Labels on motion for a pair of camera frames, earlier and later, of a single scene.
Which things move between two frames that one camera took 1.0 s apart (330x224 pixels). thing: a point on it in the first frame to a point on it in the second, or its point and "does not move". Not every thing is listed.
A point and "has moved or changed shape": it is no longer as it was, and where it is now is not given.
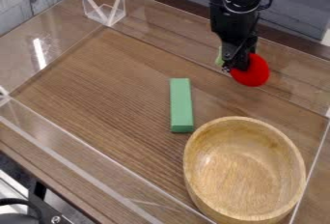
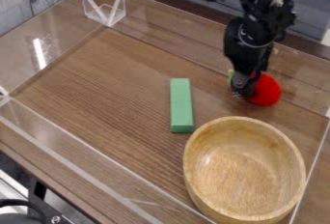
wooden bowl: (243, 171) does not move
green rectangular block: (182, 122) does not move
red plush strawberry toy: (257, 73) has moved or changed shape
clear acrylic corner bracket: (104, 14) does not move
